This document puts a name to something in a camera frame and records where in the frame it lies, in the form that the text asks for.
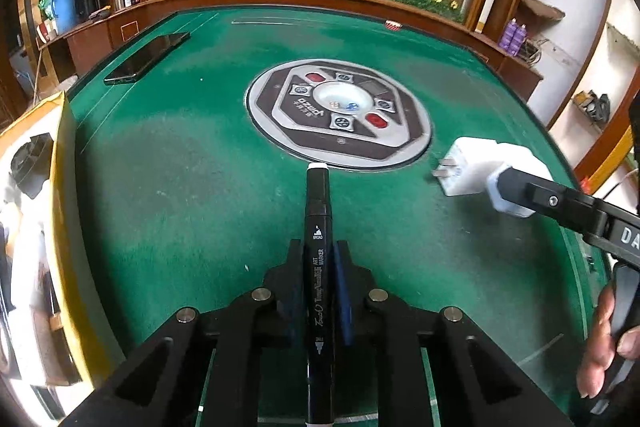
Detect round table control panel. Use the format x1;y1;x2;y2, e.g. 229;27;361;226
245;58;433;172

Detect white power adapter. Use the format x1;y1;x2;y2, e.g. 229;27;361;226
431;137;553;219

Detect black smartphone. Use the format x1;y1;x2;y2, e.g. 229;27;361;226
104;32;191;86

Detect person's right hand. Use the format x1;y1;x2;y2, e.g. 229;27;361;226
575;279;616;400

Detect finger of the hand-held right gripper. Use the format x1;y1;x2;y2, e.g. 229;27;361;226
500;167;616;238

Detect blue thermos jug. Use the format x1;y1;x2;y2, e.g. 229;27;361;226
52;0;76;35

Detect yellow-rimmed white tray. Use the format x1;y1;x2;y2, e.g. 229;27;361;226
0;91;113;388

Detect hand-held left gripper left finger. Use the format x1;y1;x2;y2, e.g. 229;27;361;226
60;239;308;427

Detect black marker pen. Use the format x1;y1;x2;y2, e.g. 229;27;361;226
304;162;335;427

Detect brown wall shelf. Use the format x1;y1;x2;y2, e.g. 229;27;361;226
520;0;566;22

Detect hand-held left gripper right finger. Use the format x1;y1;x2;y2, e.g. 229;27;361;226
330;239;576;427

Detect metal wire rack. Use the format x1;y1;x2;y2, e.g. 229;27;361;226
522;38;546;68

